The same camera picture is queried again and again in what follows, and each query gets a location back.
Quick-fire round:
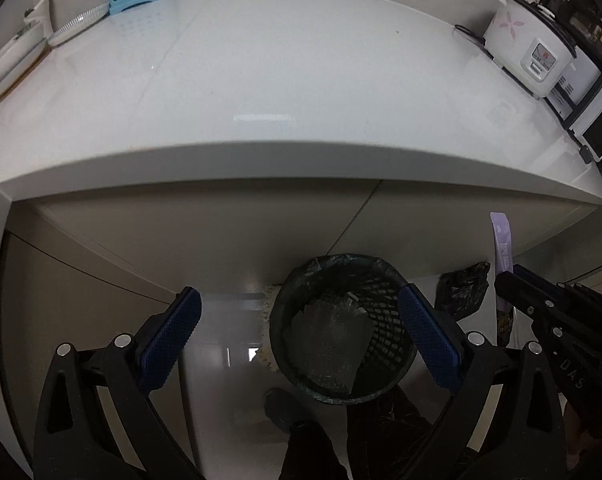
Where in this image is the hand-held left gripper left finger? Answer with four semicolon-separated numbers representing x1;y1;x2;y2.
33;286;203;480

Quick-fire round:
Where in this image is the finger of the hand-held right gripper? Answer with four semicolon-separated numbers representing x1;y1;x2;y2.
514;265;602;322
495;271;602;357

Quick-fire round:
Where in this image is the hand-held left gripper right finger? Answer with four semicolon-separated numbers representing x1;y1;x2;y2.
393;282;567;480

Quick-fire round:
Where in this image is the black mesh trash bin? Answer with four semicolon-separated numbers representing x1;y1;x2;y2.
268;254;417;406

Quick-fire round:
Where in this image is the purple sachet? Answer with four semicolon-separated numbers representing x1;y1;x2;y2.
490;211;516;346

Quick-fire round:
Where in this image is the clear plastic film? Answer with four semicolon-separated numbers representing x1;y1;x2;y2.
281;292;377;396

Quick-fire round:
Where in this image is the person's right hand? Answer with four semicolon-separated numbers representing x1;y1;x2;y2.
564;401;602;472

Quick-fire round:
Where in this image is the black plastic bag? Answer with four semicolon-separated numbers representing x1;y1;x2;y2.
435;261;491;322

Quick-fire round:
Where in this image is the person's right leg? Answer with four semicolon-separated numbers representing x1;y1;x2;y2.
346;385;474;480

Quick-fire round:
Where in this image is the person's leg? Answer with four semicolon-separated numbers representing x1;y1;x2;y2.
280;420;352;480
346;385;474;480

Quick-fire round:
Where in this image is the cream woven mat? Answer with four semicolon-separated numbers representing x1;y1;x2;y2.
251;285;287;373

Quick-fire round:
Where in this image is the grey shoe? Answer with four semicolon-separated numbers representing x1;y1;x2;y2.
263;387;314;433

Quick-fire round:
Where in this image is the person's left leg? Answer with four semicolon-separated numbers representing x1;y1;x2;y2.
280;420;352;480

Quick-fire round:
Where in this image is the white countertop appliance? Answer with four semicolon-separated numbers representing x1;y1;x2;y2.
546;52;602;120

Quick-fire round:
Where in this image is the white flowered rice cooker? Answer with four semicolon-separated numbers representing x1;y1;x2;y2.
456;0;579;100

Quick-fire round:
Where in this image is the white plate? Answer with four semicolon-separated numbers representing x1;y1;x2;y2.
47;2;110;47

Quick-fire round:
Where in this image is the white angled holder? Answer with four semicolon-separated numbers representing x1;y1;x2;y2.
22;0;52;38

